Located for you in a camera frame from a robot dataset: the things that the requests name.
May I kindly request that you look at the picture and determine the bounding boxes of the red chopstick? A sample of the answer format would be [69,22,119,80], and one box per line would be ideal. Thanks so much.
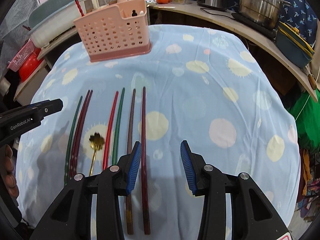
[102,91,119,170]
[74,0,84,17]

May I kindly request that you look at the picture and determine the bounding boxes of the brown chopstick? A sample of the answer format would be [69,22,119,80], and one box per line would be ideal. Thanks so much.
[125,88,136,235]

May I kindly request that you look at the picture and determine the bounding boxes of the gold flower spoon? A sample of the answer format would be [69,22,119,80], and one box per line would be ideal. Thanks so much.
[89,132,105,176]

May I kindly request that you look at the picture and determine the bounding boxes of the green chopstick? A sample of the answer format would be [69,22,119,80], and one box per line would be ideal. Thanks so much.
[112,88,125,165]
[64,96,83,186]

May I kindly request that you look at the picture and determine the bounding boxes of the maroon chopstick pair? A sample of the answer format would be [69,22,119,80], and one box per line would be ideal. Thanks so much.
[68,90,90,179]

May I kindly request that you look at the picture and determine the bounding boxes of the dark maroon chopstick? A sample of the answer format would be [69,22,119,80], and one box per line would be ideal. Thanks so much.
[141,87,151,235]

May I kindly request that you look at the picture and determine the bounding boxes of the person's left hand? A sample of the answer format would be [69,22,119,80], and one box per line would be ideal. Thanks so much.
[1,145,19,200]

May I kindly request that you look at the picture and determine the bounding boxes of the red plastic basin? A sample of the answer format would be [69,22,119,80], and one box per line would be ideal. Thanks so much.
[18,48,43,82]

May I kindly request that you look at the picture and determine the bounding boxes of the pink plastic basket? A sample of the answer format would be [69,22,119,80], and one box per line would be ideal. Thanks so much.
[7,38,36,72]

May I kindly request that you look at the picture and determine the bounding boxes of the blue patterned tablecloth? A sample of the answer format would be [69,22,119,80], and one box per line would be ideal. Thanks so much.
[16,25,300,239]

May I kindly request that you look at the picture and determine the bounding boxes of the grey striped sheet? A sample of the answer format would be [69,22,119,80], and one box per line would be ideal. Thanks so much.
[1,0,38,76]

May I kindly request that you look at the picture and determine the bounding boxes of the teal dish drainer box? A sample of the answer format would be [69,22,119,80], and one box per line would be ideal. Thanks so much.
[28,0,86,48]

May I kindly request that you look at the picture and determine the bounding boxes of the green plastic bag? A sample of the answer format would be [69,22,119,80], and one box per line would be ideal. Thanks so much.
[288,89,320,152]

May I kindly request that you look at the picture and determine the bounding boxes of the pink perforated utensil holder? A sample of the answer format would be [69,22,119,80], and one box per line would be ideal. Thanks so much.
[74,0,151,62]

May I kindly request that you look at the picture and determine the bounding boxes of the white small heater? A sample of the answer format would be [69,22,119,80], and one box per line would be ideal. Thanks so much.
[85,0,108,13]

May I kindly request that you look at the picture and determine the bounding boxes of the black induction cooktop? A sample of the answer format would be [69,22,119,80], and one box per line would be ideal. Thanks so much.
[231,12,276,40]

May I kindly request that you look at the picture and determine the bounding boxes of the stacked green yellow bowls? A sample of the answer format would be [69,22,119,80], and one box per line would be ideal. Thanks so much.
[276,22,315,69]

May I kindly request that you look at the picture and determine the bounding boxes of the stacked steel steamer pot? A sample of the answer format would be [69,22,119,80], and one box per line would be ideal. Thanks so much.
[239,0,292,30]

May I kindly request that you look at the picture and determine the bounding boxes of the navy floral cloth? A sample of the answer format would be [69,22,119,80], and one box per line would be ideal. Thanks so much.
[184,0,320,48]

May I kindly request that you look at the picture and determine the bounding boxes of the black power cable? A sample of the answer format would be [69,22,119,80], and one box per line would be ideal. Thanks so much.
[199,7,234,21]

